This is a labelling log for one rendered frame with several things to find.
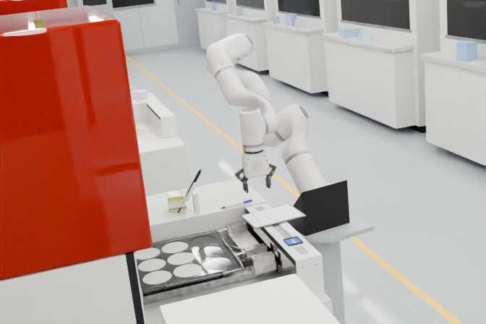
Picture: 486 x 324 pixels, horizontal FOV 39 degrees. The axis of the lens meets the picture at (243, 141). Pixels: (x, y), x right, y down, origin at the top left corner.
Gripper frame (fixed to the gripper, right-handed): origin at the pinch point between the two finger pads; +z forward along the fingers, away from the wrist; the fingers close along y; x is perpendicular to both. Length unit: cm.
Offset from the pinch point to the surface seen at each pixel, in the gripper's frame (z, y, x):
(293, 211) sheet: 8.3, 9.9, -11.4
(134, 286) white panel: -7, -60, -75
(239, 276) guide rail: 21.0, -18.9, -28.3
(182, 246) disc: 15.3, -33.3, -4.8
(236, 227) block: 15.1, -10.0, 1.2
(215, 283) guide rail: 21.7, -27.6, -28.2
